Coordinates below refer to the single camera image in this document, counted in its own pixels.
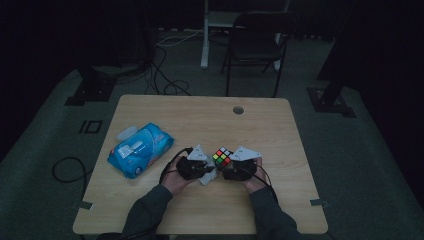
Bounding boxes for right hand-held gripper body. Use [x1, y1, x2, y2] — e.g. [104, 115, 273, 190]
[221, 145, 262, 182]

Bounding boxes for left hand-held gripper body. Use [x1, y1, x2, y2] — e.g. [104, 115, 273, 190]
[175, 144, 216, 181]

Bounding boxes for multicoloured puzzle cube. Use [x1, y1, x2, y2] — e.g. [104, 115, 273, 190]
[212, 145, 234, 168]

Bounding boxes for blue wet wipes pack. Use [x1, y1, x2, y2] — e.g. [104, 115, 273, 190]
[106, 122, 175, 180]

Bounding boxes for person's right hand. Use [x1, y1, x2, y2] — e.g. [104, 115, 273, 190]
[241, 157, 268, 195]

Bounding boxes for person's left hand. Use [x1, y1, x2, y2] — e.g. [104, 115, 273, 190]
[160, 165, 195, 196]

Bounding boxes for black stand with flat base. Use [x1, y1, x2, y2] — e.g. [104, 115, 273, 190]
[64, 63, 118, 107]
[306, 0, 357, 119]

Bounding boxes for black folding chair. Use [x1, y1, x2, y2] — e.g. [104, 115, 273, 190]
[219, 11, 296, 99]

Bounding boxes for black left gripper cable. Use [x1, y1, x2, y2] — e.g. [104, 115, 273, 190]
[158, 146, 195, 185]

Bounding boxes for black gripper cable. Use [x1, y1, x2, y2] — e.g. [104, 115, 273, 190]
[233, 164, 280, 205]
[158, 146, 195, 185]

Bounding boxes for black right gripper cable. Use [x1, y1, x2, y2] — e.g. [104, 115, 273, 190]
[233, 164, 280, 205]

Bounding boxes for black tangled floor cables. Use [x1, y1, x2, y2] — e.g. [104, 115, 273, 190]
[142, 42, 193, 98]

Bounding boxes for black looped floor cable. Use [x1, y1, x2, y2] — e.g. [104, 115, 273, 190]
[51, 156, 90, 203]

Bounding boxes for white floor cable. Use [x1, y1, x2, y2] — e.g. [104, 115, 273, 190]
[155, 28, 205, 48]

